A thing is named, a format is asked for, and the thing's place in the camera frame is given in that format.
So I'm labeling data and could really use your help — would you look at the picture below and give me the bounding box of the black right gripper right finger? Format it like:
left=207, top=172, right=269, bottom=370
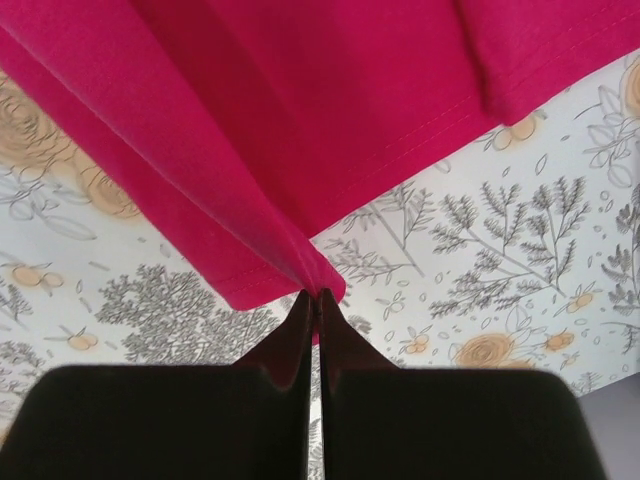
left=318, top=290, right=606, bottom=480

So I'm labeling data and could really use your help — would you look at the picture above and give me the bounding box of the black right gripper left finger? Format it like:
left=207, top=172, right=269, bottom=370
left=1, top=293, right=314, bottom=479

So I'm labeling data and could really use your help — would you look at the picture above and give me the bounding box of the magenta t shirt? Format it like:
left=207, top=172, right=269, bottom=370
left=1, top=1, right=639, bottom=310

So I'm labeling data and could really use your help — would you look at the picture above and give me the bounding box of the floral table mat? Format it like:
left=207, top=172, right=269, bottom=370
left=1, top=53, right=639, bottom=479

